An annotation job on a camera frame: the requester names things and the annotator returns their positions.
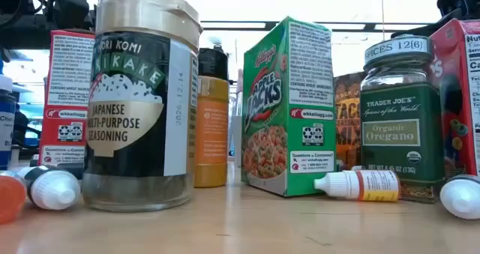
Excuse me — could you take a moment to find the red Froot Loops cereal box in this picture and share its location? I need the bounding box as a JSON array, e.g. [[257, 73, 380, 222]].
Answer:
[[427, 18, 480, 178], [38, 29, 97, 169]]

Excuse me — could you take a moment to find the furikake seasoning jar gold lid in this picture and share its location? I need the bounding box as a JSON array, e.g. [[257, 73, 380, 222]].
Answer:
[[81, 0, 204, 213]]

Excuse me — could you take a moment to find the black round cap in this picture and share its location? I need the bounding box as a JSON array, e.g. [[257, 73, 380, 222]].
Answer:
[[193, 46, 230, 189]]

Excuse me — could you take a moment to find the black overhead crossbar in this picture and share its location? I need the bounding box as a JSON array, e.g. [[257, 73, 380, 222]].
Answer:
[[200, 20, 432, 33]]

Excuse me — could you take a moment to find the orange dropper bottle white cap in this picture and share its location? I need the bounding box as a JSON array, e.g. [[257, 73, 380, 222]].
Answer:
[[0, 170, 28, 225], [313, 169, 401, 203]]

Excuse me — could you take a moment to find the green Apple Jacks cereal box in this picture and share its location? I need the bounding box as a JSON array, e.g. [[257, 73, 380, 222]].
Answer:
[[241, 16, 338, 198]]

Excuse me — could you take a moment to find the orange taco seasoning packet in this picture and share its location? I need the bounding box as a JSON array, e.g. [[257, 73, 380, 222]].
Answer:
[[332, 72, 367, 171]]

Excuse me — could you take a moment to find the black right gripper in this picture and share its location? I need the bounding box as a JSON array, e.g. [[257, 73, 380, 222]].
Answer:
[[391, 0, 480, 38]]

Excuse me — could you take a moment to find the metal box grater pink handle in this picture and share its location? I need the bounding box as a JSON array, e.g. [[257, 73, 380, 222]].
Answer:
[[235, 68, 245, 116]]

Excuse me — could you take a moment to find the green oregano glass jar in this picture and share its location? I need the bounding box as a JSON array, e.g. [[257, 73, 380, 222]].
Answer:
[[358, 34, 446, 205]]

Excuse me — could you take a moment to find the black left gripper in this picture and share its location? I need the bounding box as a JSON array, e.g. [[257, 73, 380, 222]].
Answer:
[[52, 0, 97, 32]]

